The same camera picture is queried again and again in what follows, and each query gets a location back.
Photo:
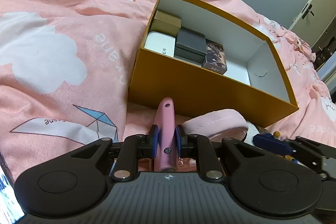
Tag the white glasses case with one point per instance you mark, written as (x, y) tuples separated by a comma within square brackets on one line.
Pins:
[(160, 43)]

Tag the brown plush with blue hat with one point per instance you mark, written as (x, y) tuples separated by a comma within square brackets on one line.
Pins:
[(277, 135)]

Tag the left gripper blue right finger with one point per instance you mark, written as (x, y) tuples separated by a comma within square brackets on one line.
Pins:
[(189, 145)]

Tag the orange cardboard storage box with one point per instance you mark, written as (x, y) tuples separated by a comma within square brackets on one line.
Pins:
[(255, 83)]

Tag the dark grey box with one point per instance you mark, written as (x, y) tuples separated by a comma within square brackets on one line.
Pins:
[(190, 45)]

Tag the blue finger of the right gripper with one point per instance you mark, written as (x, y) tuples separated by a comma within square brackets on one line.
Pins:
[(269, 143)]

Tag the phone screen on gripper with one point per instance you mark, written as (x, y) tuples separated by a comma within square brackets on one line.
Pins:
[(11, 211)]

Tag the pink cloud-print duvet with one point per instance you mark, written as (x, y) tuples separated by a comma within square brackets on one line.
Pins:
[(66, 67)]

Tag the pink pouch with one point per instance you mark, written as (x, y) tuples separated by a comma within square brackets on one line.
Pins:
[(215, 125)]

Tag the white popcorn plush toy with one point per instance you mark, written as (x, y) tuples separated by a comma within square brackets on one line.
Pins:
[(247, 133)]

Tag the anime print card box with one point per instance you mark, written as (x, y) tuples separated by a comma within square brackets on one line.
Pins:
[(215, 59)]

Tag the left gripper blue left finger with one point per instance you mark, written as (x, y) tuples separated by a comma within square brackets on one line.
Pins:
[(139, 145)]

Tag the small brown cardboard box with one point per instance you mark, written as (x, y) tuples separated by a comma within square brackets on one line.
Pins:
[(166, 23)]

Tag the cream door with black handle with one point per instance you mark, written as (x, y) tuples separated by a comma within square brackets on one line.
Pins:
[(313, 20)]

